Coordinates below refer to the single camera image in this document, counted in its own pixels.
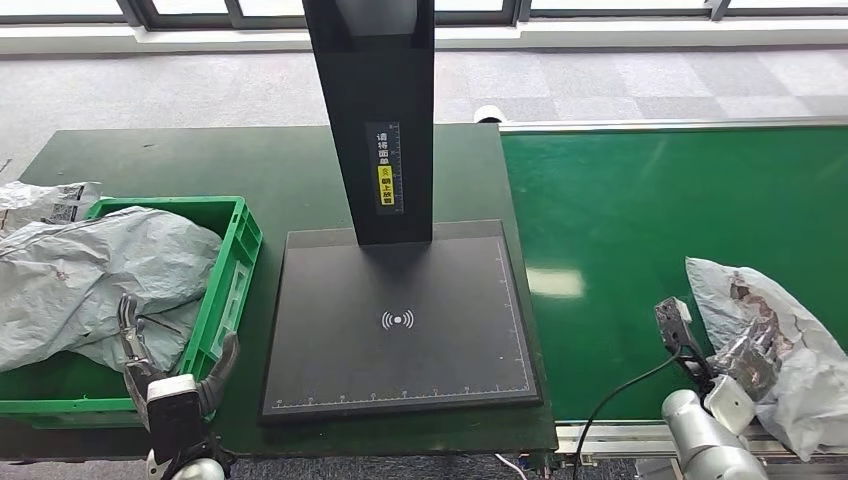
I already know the dark window frame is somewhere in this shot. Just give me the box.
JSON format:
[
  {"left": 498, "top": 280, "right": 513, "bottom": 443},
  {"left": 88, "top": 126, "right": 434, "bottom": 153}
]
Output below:
[{"left": 0, "top": 0, "right": 848, "bottom": 33}]

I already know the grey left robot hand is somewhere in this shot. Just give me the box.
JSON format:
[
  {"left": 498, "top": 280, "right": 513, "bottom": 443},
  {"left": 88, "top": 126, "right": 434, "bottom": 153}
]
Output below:
[{"left": 117, "top": 294, "right": 240, "bottom": 426}]

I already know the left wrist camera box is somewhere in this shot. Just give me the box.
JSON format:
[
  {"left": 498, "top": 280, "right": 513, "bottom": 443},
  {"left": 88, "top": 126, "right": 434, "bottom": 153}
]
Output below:
[{"left": 145, "top": 374, "right": 209, "bottom": 466}]

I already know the green conveyor belt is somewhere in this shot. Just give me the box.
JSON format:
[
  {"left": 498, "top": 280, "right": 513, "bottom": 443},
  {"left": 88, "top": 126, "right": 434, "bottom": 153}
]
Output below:
[{"left": 501, "top": 125, "right": 848, "bottom": 424}]

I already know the grey poly parcel red blotch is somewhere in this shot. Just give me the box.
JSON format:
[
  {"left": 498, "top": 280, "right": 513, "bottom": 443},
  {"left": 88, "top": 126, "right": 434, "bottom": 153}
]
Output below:
[{"left": 685, "top": 256, "right": 848, "bottom": 464}]

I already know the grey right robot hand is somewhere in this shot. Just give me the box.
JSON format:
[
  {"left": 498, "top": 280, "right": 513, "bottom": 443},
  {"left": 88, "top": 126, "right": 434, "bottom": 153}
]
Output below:
[{"left": 710, "top": 316, "right": 796, "bottom": 403}]

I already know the white poly parcel barcode label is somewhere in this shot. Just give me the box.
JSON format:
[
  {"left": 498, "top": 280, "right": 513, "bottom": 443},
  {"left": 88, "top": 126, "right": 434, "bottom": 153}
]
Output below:
[{"left": 0, "top": 180, "right": 103, "bottom": 233}]

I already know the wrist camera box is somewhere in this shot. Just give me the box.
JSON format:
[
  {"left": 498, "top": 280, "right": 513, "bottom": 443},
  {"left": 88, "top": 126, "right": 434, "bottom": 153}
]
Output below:
[
  {"left": 145, "top": 374, "right": 209, "bottom": 466},
  {"left": 654, "top": 296, "right": 708, "bottom": 374}
]

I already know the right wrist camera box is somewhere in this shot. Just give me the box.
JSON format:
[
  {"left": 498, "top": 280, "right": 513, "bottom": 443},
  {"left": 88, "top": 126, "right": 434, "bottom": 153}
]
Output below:
[{"left": 654, "top": 296, "right": 708, "bottom": 374}]

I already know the green plastic crate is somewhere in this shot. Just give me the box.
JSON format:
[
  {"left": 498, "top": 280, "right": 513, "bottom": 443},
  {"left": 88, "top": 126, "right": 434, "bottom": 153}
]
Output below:
[{"left": 0, "top": 195, "right": 265, "bottom": 429}]

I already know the aluminium conveyor frame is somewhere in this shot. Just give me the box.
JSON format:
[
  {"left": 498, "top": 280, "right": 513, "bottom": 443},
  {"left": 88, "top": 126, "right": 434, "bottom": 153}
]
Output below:
[{"left": 498, "top": 117, "right": 848, "bottom": 480}]

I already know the plain grey poly parcel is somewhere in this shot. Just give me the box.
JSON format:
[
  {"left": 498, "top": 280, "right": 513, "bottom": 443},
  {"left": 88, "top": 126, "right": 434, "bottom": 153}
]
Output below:
[{"left": 0, "top": 206, "right": 224, "bottom": 374}]

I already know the black inbound scanner machine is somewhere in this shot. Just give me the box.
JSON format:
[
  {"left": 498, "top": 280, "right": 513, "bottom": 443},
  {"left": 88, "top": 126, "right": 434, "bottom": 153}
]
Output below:
[{"left": 260, "top": 0, "right": 545, "bottom": 425}]

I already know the yellow black scanner label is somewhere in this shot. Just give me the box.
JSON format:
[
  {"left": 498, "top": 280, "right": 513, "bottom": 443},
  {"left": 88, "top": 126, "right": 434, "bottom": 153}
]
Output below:
[{"left": 365, "top": 121, "right": 405, "bottom": 217}]

